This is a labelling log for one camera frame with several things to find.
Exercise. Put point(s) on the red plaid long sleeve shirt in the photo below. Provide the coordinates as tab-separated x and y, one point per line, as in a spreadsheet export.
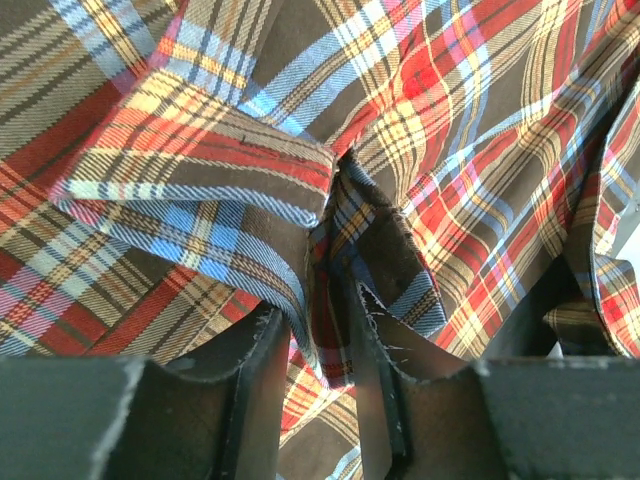
168	165

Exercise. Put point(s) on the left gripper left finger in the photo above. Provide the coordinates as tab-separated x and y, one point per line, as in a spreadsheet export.
213	413

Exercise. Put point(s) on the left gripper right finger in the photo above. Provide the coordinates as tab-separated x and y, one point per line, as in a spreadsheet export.
426	414

